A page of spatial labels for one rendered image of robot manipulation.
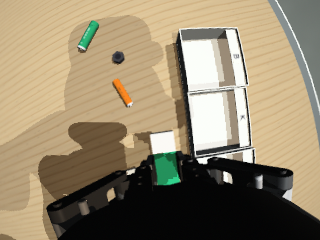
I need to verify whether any white domino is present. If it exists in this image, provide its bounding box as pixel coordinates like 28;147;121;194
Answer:
124;167;136;175

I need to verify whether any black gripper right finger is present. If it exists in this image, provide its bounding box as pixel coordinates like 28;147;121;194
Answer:
175;151;293;201

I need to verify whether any grey three-compartment bin rack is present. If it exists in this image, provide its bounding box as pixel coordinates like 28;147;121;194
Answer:
176;27;256;164

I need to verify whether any green battery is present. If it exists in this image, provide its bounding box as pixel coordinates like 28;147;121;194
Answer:
77;21;99;51

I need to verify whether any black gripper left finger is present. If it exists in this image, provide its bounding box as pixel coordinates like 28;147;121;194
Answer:
46;155;157;238

